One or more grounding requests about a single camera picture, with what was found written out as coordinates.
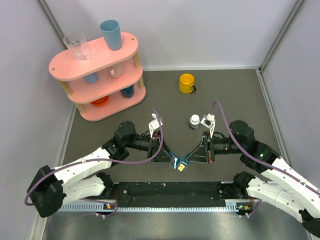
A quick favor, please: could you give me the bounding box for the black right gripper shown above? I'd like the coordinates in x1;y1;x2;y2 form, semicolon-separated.
186;130;244;164

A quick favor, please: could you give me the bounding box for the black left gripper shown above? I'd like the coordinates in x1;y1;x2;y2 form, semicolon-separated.
125;130;176;165

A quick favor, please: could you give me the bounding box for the teal pill organizer box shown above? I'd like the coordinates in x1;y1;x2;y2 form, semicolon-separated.
170;153;191;173

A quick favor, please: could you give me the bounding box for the white pill bottle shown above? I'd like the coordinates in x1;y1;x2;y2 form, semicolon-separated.
189;114;200;130

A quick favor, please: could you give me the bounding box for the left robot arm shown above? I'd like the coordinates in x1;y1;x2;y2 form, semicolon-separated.
25;119;179;218

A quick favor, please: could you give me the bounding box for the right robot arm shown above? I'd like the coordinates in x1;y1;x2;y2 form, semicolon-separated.
184;120;320;237

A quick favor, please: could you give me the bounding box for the dark blue faceted cup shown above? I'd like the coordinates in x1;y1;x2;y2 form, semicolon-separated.
120;85;135;99

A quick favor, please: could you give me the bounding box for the yellow mug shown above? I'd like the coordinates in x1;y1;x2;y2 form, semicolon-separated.
179;73;197;94

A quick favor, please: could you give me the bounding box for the orange plastic bowl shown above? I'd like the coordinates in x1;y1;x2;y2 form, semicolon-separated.
91;95;109;107

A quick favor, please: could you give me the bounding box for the pink three-tier wooden shelf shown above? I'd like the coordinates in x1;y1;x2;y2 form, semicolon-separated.
48;32;146;122

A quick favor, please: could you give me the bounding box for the small light blue cup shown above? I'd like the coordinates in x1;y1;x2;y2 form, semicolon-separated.
84;72;99;84

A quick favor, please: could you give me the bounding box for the light blue plastic tumbler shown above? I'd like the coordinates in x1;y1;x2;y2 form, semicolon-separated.
100;19;122;51

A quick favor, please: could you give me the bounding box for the clear drinking glass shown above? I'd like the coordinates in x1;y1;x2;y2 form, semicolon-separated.
63;31;91;61

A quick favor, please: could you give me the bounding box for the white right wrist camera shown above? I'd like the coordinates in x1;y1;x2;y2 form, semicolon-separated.
200;113;216;138

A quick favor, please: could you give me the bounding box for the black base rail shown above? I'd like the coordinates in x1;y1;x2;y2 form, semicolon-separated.
113;181;239;208

